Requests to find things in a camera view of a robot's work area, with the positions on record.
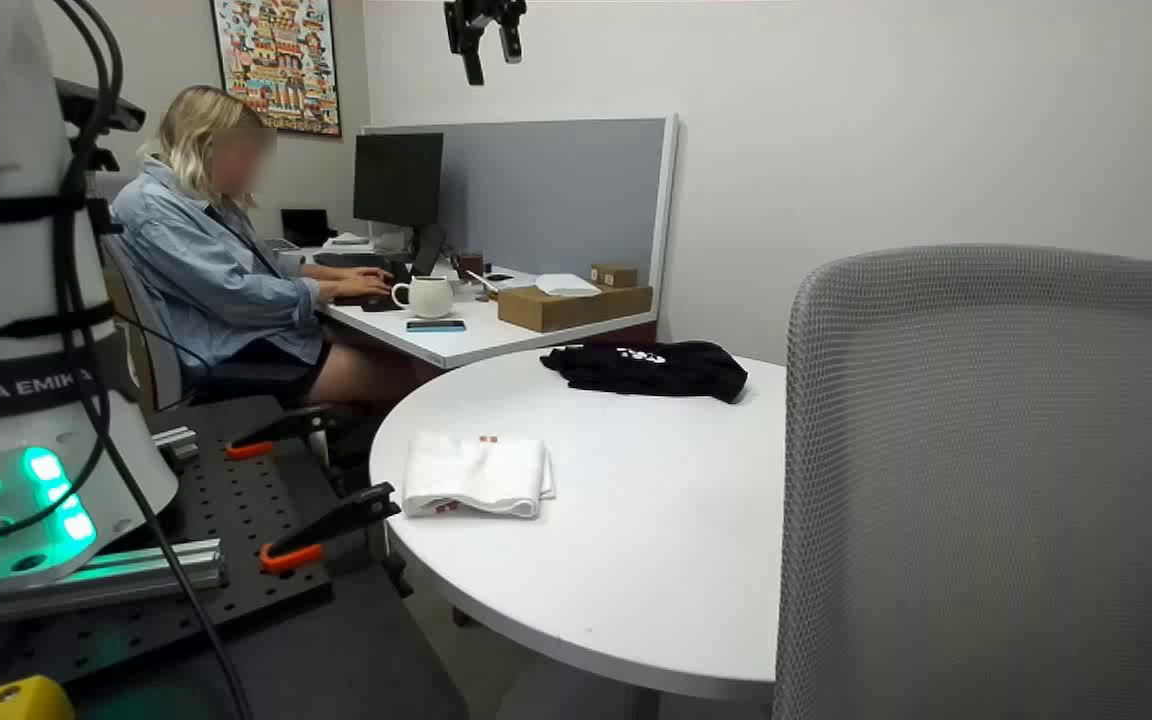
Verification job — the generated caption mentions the white towel red stripes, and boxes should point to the white towel red stripes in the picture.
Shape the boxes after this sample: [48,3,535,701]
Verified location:
[400,433,554,520]

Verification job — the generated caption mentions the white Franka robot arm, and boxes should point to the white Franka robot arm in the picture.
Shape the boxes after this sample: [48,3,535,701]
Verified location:
[0,0,175,597]

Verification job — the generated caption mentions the large flat cardboard box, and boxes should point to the large flat cardboard box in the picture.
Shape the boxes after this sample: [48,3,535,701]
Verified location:
[496,290,653,331]

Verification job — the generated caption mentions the small cardboard box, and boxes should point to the small cardboard box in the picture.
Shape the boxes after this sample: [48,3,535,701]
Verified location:
[587,265,639,290]

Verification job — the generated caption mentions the black cloth white print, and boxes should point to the black cloth white print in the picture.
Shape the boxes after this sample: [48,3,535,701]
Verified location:
[540,342,750,403]

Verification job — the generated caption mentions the white office desk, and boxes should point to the white office desk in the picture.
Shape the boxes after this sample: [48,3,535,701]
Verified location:
[328,265,656,367]

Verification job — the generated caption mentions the white coffee mug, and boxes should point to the white coffee mug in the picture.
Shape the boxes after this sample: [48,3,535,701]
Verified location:
[394,278,453,322]

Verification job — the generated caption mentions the smartphone with blue case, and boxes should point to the smartphone with blue case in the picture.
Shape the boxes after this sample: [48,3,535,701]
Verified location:
[405,316,467,331]

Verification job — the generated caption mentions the grey desk partition panel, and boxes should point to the grey desk partition panel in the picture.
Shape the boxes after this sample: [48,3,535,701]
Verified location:
[357,115,678,283]

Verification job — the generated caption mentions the black computer monitor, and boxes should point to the black computer monitor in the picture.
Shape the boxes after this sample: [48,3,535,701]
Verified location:
[351,131,444,254]

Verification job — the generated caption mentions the far black orange clamp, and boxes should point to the far black orange clamp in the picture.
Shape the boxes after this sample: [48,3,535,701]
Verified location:
[224,408,333,462]

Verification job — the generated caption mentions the black orange clamp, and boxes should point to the black orange clamp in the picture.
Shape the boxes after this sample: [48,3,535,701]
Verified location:
[224,408,333,462]
[260,484,400,575]

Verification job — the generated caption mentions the seated person blue shirt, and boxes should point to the seated person blue shirt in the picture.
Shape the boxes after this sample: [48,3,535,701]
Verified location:
[109,85,400,403]

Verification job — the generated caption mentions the near black orange clamp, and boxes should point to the near black orange clamp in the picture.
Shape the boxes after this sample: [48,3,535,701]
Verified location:
[260,484,400,575]

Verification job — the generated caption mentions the grey mesh office chair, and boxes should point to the grey mesh office chair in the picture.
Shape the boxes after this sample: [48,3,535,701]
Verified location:
[773,247,1152,720]

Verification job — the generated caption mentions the yellow object at corner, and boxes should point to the yellow object at corner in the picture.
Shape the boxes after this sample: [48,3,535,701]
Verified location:
[0,676,75,720]

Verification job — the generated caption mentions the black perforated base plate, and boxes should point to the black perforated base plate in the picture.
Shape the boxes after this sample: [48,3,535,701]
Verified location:
[0,399,333,682]

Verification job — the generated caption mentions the black ceiling mounted camera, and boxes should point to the black ceiling mounted camera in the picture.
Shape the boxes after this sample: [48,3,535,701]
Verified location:
[444,0,528,90]

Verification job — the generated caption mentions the colourful framed wall picture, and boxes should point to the colourful framed wall picture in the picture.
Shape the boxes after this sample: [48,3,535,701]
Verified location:
[207,0,345,136]

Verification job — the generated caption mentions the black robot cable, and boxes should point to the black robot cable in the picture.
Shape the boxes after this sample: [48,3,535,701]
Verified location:
[45,0,257,720]

